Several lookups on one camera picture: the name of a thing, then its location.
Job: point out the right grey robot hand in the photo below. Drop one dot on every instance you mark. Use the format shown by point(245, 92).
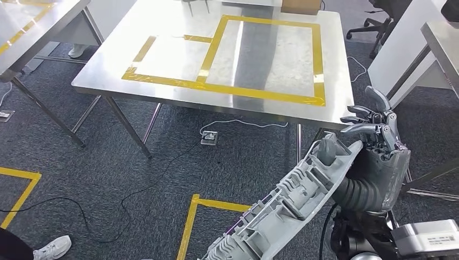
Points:
point(387, 172)

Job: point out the silver wheel hubcap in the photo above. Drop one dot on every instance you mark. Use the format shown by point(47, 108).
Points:
point(287, 208)

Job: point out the white desk panel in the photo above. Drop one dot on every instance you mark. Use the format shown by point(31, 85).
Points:
point(401, 54)
point(107, 18)

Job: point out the black office chair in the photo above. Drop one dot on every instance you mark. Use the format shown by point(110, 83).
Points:
point(387, 21)

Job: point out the grey floor socket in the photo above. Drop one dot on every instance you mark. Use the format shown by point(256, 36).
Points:
point(209, 138)
point(6, 115)

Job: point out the brown cardboard box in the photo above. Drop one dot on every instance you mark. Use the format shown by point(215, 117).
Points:
point(300, 6)

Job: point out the yellow floor tape outline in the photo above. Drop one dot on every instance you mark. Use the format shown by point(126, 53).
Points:
point(22, 199)
point(187, 229)

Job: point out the person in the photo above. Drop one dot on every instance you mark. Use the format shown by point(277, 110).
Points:
point(77, 51)
point(53, 247)

